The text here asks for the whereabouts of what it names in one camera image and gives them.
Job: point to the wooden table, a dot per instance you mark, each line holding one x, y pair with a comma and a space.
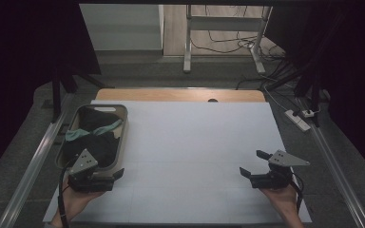
171, 95

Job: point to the black stand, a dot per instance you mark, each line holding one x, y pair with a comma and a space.
315, 85
56, 95

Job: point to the person's right hand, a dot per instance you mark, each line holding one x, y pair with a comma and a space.
282, 198

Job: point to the white table cover sheet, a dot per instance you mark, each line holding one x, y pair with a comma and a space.
187, 148

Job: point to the white plug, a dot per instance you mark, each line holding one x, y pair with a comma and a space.
309, 113

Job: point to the white cabinet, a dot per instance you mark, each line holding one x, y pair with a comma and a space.
123, 28

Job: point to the person's left hand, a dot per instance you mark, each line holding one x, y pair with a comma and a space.
74, 202

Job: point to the metal floor rail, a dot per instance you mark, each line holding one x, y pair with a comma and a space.
31, 171
339, 177

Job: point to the grey plastic basket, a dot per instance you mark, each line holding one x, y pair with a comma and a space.
123, 126

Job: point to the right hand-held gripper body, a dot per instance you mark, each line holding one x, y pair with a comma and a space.
283, 158

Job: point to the white metal desk frame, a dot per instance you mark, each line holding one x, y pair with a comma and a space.
188, 38

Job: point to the dark curtain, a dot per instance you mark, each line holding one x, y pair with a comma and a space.
19, 79
355, 79

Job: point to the white power strip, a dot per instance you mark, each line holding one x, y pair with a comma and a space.
296, 120

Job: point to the teal cloth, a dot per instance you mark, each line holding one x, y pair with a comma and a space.
76, 134

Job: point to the large dark cloth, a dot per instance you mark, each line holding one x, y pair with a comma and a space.
101, 148

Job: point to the small dark cloth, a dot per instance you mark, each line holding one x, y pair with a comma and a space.
96, 118

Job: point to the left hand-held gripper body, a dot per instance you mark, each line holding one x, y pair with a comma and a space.
83, 161

